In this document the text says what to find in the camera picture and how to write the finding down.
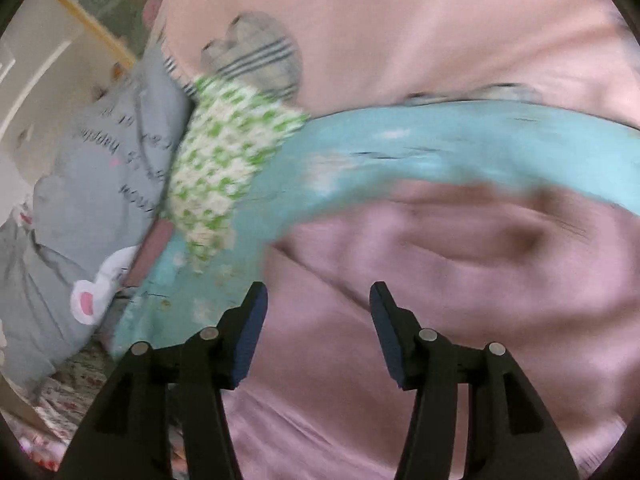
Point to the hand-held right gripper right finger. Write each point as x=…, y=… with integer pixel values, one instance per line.
x=387, y=335

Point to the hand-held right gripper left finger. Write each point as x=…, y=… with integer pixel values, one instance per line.
x=250, y=340

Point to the mauve knit sweater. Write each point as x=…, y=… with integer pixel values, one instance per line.
x=400, y=260

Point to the teal floral blanket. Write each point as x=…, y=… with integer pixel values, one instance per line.
x=350, y=160

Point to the green checked pillow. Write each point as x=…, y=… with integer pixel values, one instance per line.
x=220, y=160

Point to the red floral bed sheet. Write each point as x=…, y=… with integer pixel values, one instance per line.
x=65, y=395

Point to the grey printed pillow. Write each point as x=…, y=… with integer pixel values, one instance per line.
x=90, y=185

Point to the pink quilt with plaid hearts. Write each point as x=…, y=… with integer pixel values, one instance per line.
x=425, y=20

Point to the gold framed floral picture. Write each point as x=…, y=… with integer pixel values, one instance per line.
x=100, y=15

